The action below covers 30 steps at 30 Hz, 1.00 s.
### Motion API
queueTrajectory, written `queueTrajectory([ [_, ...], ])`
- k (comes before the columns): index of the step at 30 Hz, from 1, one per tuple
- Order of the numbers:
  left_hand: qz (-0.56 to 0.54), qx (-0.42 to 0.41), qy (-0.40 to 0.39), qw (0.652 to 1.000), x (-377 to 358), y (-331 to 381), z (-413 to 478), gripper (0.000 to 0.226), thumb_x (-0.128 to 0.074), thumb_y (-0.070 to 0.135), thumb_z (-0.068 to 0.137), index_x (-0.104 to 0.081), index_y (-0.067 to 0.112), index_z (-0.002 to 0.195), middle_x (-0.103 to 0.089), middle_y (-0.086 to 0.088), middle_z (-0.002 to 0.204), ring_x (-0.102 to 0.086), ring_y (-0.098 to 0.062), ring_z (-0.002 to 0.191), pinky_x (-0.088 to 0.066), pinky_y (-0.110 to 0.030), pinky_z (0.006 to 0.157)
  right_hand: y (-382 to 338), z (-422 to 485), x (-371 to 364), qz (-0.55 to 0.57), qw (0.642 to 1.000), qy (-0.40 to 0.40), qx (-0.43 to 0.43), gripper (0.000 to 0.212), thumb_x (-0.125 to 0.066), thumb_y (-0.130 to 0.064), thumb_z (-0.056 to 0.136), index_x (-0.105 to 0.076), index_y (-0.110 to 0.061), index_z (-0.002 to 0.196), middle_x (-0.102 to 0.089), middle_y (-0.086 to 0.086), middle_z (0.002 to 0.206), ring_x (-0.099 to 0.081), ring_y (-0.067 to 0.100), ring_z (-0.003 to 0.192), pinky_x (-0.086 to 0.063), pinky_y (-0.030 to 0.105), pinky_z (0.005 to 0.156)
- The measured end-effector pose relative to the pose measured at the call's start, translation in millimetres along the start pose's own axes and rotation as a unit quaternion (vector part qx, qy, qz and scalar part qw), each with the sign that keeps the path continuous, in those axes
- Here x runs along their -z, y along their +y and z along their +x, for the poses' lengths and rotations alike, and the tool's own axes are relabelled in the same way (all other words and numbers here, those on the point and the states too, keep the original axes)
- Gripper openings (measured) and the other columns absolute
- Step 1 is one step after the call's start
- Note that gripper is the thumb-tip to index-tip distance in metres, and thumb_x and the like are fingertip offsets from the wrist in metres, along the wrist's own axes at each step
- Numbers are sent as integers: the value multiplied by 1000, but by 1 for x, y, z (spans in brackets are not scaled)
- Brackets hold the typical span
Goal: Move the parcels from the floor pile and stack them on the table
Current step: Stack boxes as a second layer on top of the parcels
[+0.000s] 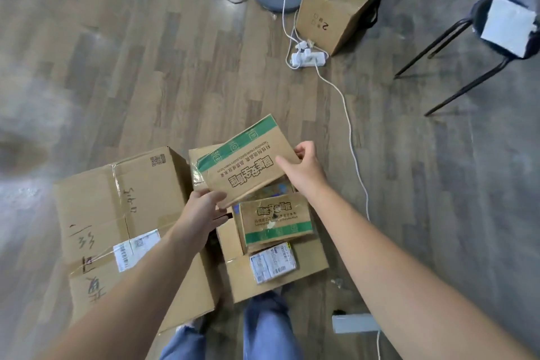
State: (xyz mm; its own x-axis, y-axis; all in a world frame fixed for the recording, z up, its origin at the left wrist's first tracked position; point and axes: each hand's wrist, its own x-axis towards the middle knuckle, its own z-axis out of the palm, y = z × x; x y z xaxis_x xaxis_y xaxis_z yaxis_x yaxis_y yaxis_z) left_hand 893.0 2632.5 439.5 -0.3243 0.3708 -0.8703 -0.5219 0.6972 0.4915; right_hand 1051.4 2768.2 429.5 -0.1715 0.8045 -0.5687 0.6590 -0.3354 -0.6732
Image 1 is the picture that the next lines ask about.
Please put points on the person's left hand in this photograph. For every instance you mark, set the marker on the person's left hand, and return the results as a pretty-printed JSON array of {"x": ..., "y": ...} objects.
[{"x": 198, "y": 220}]

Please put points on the green striped cardboard box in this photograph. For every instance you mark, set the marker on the green striped cardboard box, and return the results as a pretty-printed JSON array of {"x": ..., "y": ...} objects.
[{"x": 244, "y": 161}]

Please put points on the person's right forearm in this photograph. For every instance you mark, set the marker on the person's right forearm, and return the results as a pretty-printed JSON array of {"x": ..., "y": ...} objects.
[{"x": 401, "y": 279}]

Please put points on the plain square cardboard box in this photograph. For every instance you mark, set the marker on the plain square cardboard box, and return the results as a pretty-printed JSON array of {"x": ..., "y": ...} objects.
[{"x": 329, "y": 14}]

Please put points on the black round stool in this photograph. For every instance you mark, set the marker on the black round stool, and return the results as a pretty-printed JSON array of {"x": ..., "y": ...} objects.
[{"x": 479, "y": 22}]

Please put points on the person's left leg blue jeans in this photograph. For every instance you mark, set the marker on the person's left leg blue jeans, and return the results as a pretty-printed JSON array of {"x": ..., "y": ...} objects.
[{"x": 185, "y": 345}]

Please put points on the green striped box white scuff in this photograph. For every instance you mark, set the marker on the green striped box white scuff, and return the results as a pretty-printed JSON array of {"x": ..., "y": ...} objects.
[{"x": 274, "y": 212}]

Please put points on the person's right hand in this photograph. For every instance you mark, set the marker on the person's right hand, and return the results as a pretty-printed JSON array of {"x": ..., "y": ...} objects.
[{"x": 308, "y": 174}]

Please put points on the white table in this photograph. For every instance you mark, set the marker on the white table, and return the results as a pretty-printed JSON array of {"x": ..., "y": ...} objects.
[{"x": 354, "y": 324}]

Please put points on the person's left forearm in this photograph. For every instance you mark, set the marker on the person's left forearm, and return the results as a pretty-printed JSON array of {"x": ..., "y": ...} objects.
[{"x": 126, "y": 300}]

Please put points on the white power strip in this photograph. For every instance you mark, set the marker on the white power strip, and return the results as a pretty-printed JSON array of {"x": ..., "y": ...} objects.
[{"x": 308, "y": 59}]

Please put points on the white paper sheet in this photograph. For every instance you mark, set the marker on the white paper sheet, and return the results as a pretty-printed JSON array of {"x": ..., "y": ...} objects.
[{"x": 508, "y": 26}]

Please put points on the pile of cardboard boxes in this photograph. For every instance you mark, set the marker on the pile of cardboard boxes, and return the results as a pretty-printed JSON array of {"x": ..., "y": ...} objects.
[{"x": 105, "y": 203}]

